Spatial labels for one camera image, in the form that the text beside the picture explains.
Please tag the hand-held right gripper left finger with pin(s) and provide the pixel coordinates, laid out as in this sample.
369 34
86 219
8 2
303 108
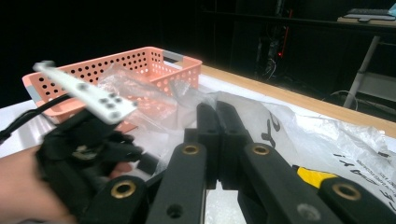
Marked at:
209 140

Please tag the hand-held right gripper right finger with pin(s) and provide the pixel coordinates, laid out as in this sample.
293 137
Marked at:
232 140

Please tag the clear plastic bag yellow face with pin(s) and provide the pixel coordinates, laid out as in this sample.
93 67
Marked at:
311 133

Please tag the pink perforated plastic basket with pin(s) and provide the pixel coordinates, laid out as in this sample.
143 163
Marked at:
140 60

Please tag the dark keyboard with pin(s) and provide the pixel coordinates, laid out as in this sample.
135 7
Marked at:
369 13

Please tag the light wooden desk top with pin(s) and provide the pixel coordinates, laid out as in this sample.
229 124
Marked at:
383 22

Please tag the white metal desk frame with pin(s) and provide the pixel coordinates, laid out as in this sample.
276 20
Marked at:
361 74

